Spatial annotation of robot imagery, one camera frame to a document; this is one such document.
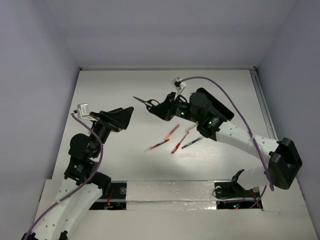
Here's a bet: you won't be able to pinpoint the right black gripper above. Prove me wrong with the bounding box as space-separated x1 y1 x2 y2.
150 90 202 124

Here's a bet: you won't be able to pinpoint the red pen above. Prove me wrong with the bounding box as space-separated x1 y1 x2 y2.
144 138 170 153
164 124 180 140
170 131 190 154

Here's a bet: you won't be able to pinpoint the black handled scissors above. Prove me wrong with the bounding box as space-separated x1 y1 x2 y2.
133 96 159 108

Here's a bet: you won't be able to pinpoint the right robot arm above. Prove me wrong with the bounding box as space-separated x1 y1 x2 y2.
147 88 303 196

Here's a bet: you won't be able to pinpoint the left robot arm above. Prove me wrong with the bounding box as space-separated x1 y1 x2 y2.
22 103 134 240

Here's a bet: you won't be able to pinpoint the black oblong container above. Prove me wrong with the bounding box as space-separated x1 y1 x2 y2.
196 87 235 121

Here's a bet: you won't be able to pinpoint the blue pen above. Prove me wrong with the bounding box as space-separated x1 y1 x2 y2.
181 136 204 149

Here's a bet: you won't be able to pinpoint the silver foil covered beam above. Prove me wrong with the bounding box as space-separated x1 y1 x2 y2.
125 180 217 211

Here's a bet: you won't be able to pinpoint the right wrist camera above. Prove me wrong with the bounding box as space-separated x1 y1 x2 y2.
171 77 186 99

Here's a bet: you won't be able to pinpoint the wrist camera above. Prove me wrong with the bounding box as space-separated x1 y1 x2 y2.
73 103 97 122
171 77 186 99

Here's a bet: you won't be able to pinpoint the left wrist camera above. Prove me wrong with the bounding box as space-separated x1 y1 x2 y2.
73 103 97 122

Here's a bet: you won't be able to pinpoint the aluminium rail right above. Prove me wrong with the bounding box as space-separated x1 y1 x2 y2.
250 69 290 178

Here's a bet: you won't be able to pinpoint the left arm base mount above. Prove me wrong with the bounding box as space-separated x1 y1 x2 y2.
90 181 127 211

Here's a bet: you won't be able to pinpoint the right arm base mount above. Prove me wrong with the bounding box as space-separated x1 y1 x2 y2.
212 169 261 201

